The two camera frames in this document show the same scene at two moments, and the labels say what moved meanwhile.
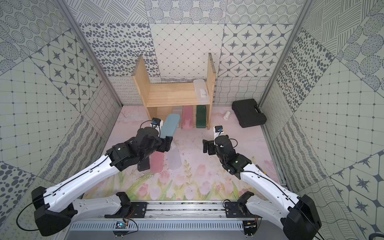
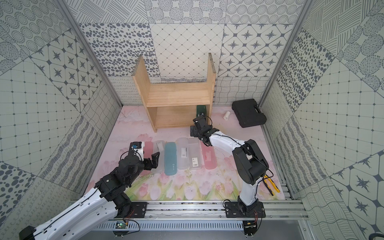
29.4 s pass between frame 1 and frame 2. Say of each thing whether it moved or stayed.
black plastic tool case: stayed
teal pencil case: moved
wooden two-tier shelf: stayed
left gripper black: moved
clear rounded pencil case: moved
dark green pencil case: stayed
